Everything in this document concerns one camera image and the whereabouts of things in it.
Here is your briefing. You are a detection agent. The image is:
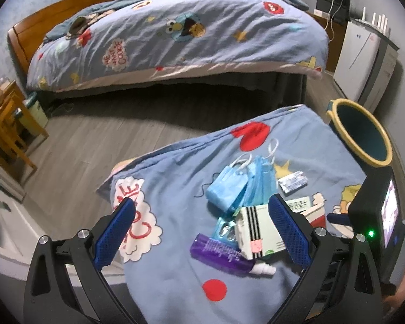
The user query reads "white and green box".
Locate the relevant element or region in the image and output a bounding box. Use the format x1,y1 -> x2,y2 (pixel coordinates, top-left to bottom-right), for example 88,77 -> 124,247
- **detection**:
285,196 -> 313,214

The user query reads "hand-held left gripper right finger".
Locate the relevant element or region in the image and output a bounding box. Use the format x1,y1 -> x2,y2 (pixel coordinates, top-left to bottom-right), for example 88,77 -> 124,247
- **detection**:
265,193 -> 382,324

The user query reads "silver foil wrapper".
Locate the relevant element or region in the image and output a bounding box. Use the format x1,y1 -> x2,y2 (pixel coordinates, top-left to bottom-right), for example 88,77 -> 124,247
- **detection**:
277,172 -> 308,194

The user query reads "blue face mask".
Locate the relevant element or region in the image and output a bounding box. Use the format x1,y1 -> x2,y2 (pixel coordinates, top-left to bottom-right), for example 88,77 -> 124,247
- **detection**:
234,138 -> 279,210
205,165 -> 248,211

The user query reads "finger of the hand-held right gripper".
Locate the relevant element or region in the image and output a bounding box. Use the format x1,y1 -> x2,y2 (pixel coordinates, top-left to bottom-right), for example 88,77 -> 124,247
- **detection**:
327,212 -> 352,227

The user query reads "small white waste bin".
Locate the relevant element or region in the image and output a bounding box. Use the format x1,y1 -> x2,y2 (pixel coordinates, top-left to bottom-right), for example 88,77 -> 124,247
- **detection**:
22,91 -> 49,129

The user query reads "printed blue cushion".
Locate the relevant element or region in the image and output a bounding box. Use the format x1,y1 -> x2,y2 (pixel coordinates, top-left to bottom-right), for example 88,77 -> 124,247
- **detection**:
98,104 -> 370,324

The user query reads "white router with antennas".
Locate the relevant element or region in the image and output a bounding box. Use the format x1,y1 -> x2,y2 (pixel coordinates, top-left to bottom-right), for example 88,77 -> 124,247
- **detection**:
354,7 -> 390,36

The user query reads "pill blister pack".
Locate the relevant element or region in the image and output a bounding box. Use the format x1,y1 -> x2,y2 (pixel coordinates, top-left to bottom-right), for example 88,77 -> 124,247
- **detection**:
213,214 -> 238,244

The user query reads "wooden cabinet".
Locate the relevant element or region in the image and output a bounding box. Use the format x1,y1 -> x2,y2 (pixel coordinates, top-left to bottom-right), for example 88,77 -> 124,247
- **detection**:
307,10 -> 348,73

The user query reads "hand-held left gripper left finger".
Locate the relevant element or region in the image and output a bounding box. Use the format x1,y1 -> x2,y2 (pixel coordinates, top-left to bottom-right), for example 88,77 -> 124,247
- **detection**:
23,196 -> 137,324

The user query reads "printed blue duvet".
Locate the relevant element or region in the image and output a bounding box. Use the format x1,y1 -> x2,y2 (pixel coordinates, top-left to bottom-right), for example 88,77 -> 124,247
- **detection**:
26,0 -> 329,92

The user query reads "white cable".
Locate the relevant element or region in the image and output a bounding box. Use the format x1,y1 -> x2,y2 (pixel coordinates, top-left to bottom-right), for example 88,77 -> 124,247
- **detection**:
324,0 -> 348,31

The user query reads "wooden bed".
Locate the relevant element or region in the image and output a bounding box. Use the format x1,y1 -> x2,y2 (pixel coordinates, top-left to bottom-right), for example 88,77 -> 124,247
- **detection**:
7,0 -> 329,109

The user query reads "teal bin with yellow rim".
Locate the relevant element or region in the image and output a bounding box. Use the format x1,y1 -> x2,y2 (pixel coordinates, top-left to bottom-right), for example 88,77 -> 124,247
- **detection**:
327,99 -> 393,167

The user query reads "purple spray bottle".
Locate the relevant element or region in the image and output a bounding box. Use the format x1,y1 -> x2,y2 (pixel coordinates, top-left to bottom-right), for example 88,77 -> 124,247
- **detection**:
190,234 -> 277,276

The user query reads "wooden stool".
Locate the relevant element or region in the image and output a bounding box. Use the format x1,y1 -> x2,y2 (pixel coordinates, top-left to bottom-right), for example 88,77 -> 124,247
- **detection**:
0,80 -> 49,176

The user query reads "white air purifier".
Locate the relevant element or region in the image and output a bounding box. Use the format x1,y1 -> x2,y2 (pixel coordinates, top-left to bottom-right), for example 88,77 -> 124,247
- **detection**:
333,18 -> 399,113

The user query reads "white box with black stripes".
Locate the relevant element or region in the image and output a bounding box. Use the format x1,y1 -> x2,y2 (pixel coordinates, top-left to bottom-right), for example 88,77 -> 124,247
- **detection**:
233,204 -> 287,260

